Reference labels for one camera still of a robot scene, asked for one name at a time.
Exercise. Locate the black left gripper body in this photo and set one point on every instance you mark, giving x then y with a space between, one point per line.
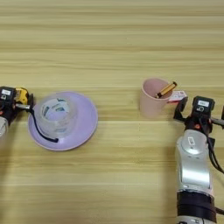
8 112

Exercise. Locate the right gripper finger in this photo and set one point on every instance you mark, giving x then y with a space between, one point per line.
179 109
222 112

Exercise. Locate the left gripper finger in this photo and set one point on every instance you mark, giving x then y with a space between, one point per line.
31 100

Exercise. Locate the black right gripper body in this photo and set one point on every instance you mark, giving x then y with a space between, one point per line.
198 124

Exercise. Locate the clear tape roll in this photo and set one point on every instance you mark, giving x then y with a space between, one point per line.
55 125

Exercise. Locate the small red white box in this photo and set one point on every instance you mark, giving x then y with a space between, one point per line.
178 96

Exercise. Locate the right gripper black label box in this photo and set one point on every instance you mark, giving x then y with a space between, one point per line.
202 105

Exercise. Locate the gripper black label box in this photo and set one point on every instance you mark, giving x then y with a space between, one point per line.
7 93
202 105

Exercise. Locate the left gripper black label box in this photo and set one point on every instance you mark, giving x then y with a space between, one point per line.
7 93

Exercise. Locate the pink cup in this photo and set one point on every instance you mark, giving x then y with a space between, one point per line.
148 108

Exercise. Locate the purple plate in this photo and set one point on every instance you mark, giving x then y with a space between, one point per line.
86 122

